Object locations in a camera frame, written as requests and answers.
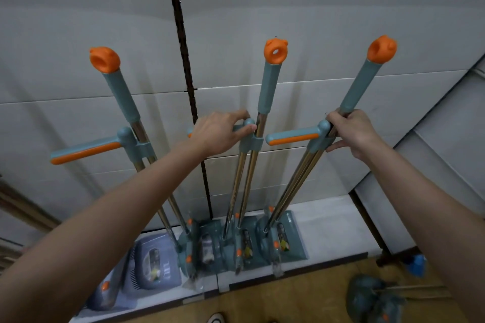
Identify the person's right hand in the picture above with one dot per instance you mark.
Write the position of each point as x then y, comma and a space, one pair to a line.
358, 133

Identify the person's right forearm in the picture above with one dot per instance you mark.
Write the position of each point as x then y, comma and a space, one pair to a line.
424, 213

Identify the black slotted shelf upright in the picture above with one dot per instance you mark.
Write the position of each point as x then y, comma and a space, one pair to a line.
183, 46

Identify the grey-blue dustpan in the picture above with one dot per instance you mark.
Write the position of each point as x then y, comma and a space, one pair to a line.
155, 262

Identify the teal mop with orange cap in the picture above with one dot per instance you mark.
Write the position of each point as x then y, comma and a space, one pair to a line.
269, 84
360, 84
122, 96

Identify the person's left thumb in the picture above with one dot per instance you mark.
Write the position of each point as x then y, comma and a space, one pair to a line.
244, 131

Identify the person's left hand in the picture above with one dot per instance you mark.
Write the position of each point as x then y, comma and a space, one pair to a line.
216, 131

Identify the white shelf base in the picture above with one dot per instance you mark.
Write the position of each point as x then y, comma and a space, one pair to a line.
333, 232

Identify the person's right thumb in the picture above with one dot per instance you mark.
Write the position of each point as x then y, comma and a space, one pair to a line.
336, 145

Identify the small blue object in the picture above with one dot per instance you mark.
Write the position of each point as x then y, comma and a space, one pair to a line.
416, 265

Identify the person's left forearm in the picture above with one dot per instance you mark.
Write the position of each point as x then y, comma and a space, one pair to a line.
113, 220

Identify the grey-blue mop head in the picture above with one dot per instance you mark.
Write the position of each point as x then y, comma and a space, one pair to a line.
108, 288

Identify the brown wooden shelf edge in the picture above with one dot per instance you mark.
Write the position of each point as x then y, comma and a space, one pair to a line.
22, 209

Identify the person's white shoe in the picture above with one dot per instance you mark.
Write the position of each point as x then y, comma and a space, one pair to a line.
216, 319

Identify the teal mop lying flat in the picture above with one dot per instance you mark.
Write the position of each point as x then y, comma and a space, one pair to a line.
369, 302

